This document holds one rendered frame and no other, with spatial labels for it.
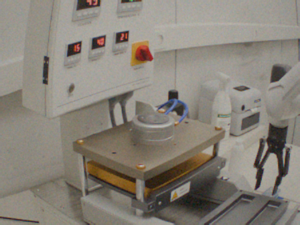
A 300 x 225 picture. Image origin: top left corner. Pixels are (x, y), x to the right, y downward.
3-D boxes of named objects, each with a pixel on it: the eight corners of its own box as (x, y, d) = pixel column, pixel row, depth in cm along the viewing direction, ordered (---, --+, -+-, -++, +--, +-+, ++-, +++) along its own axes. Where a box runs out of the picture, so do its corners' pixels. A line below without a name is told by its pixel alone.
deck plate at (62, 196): (29, 190, 106) (28, 187, 106) (112, 159, 132) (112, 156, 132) (170, 264, 79) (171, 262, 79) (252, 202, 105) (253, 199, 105)
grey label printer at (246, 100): (195, 122, 200) (197, 80, 194) (225, 112, 212) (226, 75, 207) (238, 138, 182) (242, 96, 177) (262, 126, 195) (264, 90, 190)
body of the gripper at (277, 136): (264, 123, 124) (260, 153, 127) (284, 130, 118) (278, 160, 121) (274, 117, 129) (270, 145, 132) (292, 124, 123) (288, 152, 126)
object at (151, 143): (58, 170, 99) (53, 114, 95) (146, 136, 123) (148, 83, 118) (142, 211, 85) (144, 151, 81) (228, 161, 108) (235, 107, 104)
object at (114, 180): (88, 178, 98) (84, 136, 95) (154, 151, 114) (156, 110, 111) (153, 205, 88) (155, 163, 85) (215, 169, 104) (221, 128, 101)
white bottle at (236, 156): (236, 181, 156) (243, 143, 151) (224, 179, 158) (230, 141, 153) (240, 175, 160) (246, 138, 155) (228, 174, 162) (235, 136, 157)
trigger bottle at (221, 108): (205, 135, 186) (209, 70, 178) (222, 132, 189) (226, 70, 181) (215, 143, 178) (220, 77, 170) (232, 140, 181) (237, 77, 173)
